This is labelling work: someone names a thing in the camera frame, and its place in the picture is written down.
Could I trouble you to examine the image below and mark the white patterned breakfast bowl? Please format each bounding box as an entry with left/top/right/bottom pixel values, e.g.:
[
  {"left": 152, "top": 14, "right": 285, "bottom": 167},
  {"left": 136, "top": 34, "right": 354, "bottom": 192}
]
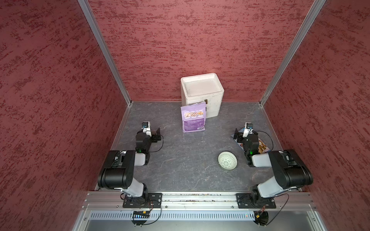
[{"left": 218, "top": 151, "right": 238, "bottom": 170}]

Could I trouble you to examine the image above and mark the purple oats bag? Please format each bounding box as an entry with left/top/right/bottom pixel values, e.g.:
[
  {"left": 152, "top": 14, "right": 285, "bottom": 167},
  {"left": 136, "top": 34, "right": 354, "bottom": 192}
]
[{"left": 181, "top": 102, "right": 206, "bottom": 133}]

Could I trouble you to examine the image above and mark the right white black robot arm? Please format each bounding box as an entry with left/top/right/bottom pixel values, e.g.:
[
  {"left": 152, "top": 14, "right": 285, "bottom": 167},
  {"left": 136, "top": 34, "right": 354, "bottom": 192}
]
[{"left": 233, "top": 123, "right": 314, "bottom": 208}]

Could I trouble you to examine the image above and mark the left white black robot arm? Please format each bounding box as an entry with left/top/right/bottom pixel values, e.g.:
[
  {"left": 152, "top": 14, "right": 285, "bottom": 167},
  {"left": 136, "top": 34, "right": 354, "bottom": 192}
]
[{"left": 97, "top": 127, "right": 162, "bottom": 203}]

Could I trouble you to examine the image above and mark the dog picture book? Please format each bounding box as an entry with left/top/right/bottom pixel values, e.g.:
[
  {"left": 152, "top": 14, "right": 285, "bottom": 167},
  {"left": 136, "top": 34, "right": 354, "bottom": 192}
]
[{"left": 231, "top": 130, "right": 271, "bottom": 155}]

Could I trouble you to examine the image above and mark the white three-drawer foam cabinet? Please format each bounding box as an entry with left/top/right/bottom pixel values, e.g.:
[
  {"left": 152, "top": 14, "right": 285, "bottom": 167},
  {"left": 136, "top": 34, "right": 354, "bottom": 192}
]
[{"left": 181, "top": 73, "right": 225, "bottom": 118}]

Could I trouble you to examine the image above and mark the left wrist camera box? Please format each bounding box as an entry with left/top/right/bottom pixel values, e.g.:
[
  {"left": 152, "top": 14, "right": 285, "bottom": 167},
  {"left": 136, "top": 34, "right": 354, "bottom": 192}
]
[{"left": 142, "top": 121, "right": 152, "bottom": 136}]

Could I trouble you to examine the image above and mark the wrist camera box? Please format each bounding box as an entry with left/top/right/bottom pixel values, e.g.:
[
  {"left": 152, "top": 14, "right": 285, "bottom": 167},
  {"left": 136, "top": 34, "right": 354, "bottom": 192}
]
[
  {"left": 142, "top": 121, "right": 152, "bottom": 136},
  {"left": 243, "top": 122, "right": 253, "bottom": 138}
]

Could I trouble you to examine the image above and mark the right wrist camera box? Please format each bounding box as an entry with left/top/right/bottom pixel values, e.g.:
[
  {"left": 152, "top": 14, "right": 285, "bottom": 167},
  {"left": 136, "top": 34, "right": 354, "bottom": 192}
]
[{"left": 243, "top": 122, "right": 253, "bottom": 138}]

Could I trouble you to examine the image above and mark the left controller board with cable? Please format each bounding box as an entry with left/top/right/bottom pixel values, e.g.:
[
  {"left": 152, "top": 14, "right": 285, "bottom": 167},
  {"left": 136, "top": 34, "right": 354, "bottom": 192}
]
[{"left": 131, "top": 199, "right": 162, "bottom": 227}]

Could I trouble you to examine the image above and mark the controller board with cable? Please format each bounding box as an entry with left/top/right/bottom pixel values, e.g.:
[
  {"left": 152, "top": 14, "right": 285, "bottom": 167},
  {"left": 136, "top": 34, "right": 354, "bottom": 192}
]
[
  {"left": 254, "top": 193, "right": 290, "bottom": 227},
  {"left": 131, "top": 199, "right": 162, "bottom": 227}
]

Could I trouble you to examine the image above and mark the right controller board with cable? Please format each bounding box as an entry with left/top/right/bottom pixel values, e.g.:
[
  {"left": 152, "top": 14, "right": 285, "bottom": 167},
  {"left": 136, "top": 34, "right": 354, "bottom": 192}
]
[{"left": 254, "top": 193, "right": 290, "bottom": 227}]

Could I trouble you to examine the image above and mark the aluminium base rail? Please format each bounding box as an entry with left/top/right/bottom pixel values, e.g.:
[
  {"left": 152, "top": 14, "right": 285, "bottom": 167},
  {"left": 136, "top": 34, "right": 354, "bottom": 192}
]
[{"left": 82, "top": 190, "right": 317, "bottom": 211}]

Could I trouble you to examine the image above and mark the left corner aluminium post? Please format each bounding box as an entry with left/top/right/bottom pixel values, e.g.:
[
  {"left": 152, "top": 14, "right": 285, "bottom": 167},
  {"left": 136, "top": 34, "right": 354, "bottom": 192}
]
[{"left": 78, "top": 0, "right": 132, "bottom": 107}]

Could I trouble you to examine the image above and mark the corner aluminium post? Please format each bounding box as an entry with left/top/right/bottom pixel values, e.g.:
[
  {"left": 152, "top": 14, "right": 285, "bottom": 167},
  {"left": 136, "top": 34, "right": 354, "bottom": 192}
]
[
  {"left": 78, "top": 0, "right": 132, "bottom": 107},
  {"left": 259, "top": 0, "right": 326, "bottom": 108}
]

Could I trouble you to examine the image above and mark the right corner aluminium post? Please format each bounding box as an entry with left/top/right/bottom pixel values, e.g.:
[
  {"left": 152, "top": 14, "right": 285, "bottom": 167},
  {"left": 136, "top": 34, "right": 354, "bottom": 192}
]
[{"left": 259, "top": 0, "right": 326, "bottom": 108}]

